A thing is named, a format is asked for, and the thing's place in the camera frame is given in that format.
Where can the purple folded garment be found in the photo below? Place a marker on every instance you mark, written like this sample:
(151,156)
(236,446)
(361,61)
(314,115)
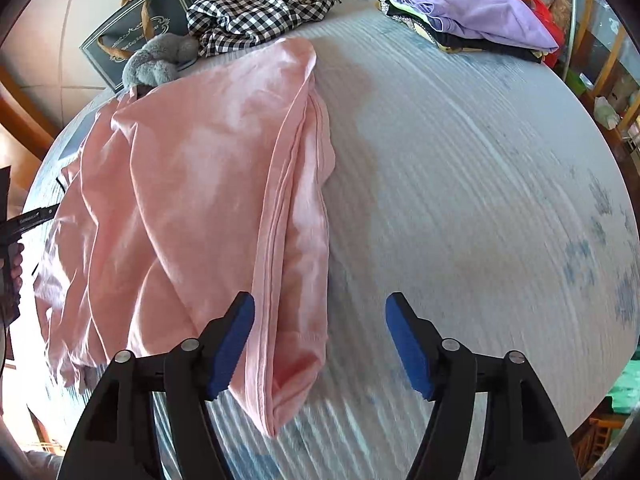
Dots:
(475,10)

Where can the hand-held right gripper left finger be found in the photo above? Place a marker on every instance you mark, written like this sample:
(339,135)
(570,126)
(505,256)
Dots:
(232,340)

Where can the dark gift bag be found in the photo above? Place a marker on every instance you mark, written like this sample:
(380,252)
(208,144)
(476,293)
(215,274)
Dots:
(125,25)

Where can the wooden framed glass shelf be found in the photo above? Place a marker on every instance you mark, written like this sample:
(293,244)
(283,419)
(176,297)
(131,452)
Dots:
(612,60)

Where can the teal pole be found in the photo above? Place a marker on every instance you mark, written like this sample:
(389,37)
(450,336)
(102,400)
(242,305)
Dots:
(572,20)

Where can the grey plush toy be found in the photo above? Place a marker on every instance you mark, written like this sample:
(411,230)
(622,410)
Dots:
(155,60)

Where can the pink printed t-shirt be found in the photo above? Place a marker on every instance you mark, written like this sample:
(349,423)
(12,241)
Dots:
(175,185)

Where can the red handbag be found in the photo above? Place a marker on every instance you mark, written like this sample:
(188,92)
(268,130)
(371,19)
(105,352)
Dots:
(542,15)

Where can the black white checked garment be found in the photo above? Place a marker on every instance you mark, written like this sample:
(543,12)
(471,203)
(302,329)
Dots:
(250,15)

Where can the person's left hand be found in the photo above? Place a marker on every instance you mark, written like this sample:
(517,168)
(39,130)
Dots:
(16,267)

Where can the green container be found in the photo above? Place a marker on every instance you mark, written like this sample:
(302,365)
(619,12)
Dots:
(584,82)

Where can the striped light bed sheet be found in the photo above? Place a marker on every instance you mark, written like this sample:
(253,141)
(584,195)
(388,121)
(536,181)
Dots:
(475,185)

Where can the white plastic bag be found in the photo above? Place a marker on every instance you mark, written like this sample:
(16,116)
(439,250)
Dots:
(606,112)

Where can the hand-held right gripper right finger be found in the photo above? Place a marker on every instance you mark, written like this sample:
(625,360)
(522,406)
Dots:
(407,345)

